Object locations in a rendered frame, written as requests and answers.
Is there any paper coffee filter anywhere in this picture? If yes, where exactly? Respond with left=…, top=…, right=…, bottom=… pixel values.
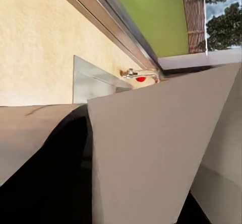
left=87, top=62, right=242, bottom=224

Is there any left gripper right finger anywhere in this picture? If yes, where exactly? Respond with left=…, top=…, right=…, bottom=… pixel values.
left=176, top=190, right=212, bottom=224

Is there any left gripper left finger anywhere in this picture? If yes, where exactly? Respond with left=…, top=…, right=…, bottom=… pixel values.
left=0, top=116, right=88, bottom=224

